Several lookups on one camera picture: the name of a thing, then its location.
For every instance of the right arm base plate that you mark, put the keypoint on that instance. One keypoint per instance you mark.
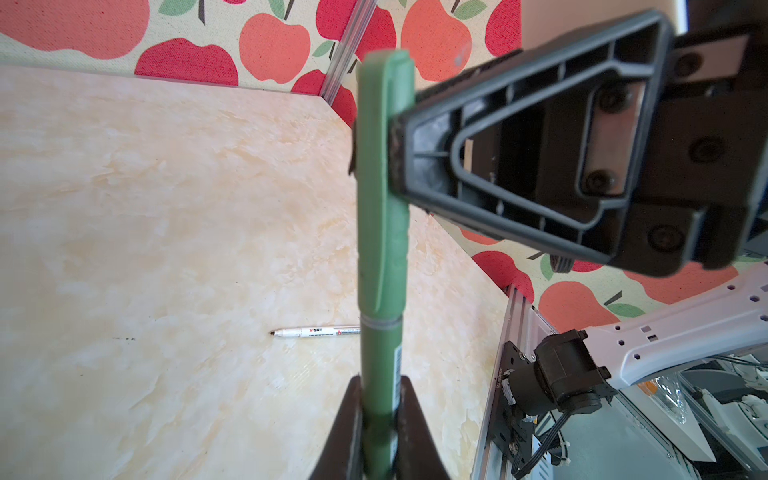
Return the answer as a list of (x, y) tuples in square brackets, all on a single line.
[(509, 430)]

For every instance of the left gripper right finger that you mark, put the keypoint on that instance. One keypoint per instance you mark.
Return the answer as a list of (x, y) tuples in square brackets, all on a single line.
[(417, 457)]

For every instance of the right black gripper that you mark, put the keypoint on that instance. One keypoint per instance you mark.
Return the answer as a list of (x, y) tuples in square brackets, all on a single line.
[(545, 146)]

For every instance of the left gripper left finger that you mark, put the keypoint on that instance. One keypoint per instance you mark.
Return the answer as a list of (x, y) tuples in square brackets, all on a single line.
[(342, 457)]

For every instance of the green pen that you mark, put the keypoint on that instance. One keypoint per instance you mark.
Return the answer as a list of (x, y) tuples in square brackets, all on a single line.
[(381, 358)]

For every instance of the white pen brown end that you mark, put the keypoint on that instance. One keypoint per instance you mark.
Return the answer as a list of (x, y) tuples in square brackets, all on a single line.
[(316, 331)]

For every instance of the green pen cap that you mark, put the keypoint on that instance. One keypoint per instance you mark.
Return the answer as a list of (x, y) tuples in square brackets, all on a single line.
[(385, 89)]

